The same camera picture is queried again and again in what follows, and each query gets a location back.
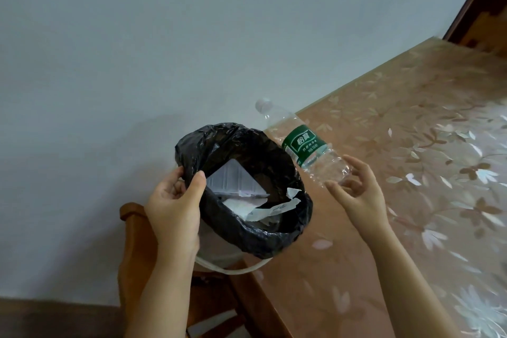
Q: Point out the person's right hand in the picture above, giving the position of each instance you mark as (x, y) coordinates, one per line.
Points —
(368, 207)

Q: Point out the person's left hand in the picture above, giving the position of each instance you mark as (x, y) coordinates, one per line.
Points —
(174, 223)

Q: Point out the square white paper piece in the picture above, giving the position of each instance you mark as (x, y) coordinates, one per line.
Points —
(241, 206)

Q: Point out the clear plastic water bottle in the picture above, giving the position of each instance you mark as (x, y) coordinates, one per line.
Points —
(305, 143)

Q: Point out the long white paper strip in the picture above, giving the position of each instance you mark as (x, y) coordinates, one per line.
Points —
(277, 209)

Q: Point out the trash bin with black bag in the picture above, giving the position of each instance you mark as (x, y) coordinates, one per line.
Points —
(277, 238)

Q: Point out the person's left forearm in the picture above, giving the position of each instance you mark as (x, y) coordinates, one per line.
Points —
(162, 302)

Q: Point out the person's right forearm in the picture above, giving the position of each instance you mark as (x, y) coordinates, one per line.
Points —
(408, 290)

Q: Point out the brown floral table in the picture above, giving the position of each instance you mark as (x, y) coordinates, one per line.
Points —
(356, 270)

